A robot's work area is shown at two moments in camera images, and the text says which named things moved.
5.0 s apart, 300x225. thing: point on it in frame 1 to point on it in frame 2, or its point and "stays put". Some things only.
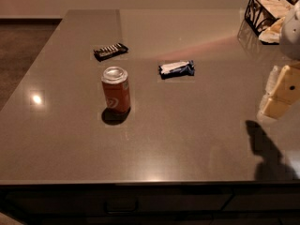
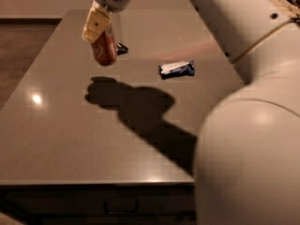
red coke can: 116,88 to 105,48
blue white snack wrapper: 177,69 stays put
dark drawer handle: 121,211 stays put
